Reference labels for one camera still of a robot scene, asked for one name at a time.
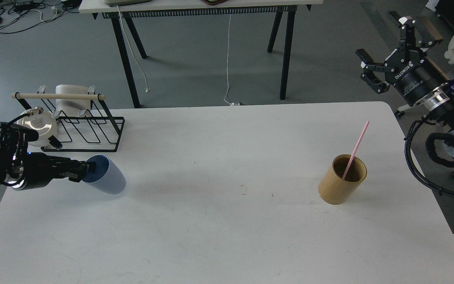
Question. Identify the white mug on rack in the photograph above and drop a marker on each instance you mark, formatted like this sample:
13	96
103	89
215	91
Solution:
73	107

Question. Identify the black wire dish rack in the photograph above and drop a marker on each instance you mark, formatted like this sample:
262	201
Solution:
100	132

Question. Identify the blue plastic cup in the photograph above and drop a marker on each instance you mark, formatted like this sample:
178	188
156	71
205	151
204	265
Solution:
104	175

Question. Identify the bamboo cylinder holder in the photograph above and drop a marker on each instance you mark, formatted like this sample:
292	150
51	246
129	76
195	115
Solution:
334	188

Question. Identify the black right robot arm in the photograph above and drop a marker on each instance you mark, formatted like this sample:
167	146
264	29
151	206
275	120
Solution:
439	146

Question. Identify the background table black legs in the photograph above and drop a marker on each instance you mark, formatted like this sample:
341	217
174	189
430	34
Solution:
121	17

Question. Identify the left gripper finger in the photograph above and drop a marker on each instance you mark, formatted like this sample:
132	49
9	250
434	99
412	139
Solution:
65	164
74	176

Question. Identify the pink chopstick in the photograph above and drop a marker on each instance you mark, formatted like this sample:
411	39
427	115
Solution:
357	145

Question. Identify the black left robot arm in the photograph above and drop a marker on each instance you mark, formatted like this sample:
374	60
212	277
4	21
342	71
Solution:
21	169

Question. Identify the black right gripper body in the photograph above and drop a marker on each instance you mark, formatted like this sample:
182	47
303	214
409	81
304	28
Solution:
414	77

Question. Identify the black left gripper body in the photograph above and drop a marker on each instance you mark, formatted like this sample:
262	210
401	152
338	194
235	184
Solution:
40	169

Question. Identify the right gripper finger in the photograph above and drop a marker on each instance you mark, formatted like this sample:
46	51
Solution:
369	67
417	33

